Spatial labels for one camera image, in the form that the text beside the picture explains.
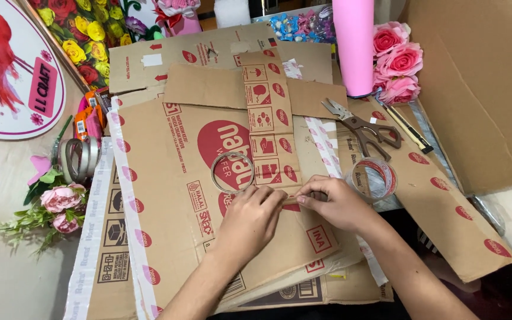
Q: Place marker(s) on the pink artificial rose bunch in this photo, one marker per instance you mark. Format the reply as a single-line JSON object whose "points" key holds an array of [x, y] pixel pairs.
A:
{"points": [[398, 62]]}

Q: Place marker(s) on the framed colourful rose picture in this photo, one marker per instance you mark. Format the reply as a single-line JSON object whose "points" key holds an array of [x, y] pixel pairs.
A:
{"points": [[87, 35]]}

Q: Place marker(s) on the white foam roll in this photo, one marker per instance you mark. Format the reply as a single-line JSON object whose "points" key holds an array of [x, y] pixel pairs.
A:
{"points": [[232, 12]]}

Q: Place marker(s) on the large cardboard sheet red logo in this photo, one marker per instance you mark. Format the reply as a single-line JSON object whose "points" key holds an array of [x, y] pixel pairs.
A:
{"points": [[171, 213]]}

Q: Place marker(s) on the clear packing tape roll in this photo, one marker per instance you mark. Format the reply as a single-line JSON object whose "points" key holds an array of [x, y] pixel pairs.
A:
{"points": [[387, 177]]}

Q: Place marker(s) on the flattened cardboard box red arrows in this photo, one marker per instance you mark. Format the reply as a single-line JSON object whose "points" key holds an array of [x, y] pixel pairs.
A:
{"points": [[171, 62]]}

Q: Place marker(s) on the cardboard sheet with white tape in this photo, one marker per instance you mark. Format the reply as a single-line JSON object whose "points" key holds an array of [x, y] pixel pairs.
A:
{"points": [[105, 249]]}

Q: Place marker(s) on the round white sign red bird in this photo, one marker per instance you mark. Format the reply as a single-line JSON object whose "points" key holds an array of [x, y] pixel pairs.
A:
{"points": [[2, 71]]}

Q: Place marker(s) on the long cardboard flap red ovals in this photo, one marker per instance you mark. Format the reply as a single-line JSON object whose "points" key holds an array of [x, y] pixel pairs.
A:
{"points": [[438, 209]]}

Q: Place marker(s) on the person's dark clothing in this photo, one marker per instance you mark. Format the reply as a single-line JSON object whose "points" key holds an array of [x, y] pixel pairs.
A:
{"points": [[509, 297]]}

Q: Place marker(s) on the orange packaged craft tools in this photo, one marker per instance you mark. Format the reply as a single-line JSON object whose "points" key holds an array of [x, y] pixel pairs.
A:
{"points": [[88, 118]]}

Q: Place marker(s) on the person's right hand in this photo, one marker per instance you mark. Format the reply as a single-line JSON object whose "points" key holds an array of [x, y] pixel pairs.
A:
{"points": [[345, 206]]}

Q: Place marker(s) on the plain brown cardboard piece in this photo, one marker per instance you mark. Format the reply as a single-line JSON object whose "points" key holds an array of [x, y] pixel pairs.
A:
{"points": [[207, 89]]}

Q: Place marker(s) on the black and cream pen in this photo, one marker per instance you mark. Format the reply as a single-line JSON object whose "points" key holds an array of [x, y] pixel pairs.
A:
{"points": [[409, 131]]}

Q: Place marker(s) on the pink peony flower sprig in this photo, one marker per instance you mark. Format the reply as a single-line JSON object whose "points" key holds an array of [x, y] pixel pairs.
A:
{"points": [[58, 200]]}

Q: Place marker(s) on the small yellow pin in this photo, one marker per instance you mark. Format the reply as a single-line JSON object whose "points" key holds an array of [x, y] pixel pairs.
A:
{"points": [[338, 276]]}

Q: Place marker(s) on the pink paper butterfly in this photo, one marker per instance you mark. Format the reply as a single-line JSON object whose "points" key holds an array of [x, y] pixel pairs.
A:
{"points": [[40, 166]]}

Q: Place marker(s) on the bottom cardboard sheet with barcode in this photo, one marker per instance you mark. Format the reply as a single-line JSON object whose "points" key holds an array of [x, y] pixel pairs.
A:
{"points": [[353, 289]]}

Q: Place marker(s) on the narrow printed cardboard strip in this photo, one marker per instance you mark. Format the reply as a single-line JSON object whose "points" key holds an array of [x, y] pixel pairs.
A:
{"points": [[267, 115]]}

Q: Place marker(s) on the person's left hand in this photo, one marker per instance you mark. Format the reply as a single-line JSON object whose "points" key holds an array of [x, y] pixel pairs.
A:
{"points": [[245, 226]]}

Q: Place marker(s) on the stack of grey tape rolls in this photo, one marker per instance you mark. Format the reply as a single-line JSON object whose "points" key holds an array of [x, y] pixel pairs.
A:
{"points": [[80, 158]]}

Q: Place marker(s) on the large open cardboard box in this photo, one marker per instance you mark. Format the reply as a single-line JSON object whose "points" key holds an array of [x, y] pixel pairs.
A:
{"points": [[482, 89]]}

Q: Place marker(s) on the pink paper roll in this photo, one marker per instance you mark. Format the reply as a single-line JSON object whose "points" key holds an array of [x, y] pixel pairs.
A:
{"points": [[353, 49]]}

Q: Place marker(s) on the pink flower bouquet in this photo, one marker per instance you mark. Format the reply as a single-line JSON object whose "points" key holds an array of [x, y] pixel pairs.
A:
{"points": [[178, 15]]}

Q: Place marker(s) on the person's left fingers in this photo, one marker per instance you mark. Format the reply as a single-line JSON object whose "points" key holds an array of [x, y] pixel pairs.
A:
{"points": [[265, 195]]}

